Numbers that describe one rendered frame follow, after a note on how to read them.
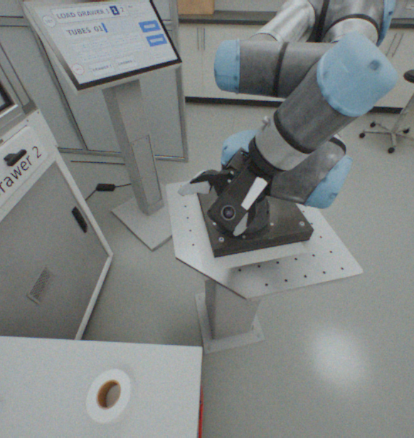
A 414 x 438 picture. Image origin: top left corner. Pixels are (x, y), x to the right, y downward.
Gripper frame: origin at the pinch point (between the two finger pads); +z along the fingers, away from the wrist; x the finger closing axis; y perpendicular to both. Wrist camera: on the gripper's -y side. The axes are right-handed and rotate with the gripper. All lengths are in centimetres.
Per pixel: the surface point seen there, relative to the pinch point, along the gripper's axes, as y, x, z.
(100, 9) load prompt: 66, 76, 18
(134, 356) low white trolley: -25.6, -4.7, 15.4
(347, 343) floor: 26, -102, 46
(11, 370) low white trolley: -36.4, 12.0, 25.5
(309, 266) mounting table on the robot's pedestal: 7.9, -29.3, 0.9
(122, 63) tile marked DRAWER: 58, 58, 26
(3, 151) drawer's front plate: 0, 53, 32
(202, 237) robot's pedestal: 5.7, -5.1, 15.6
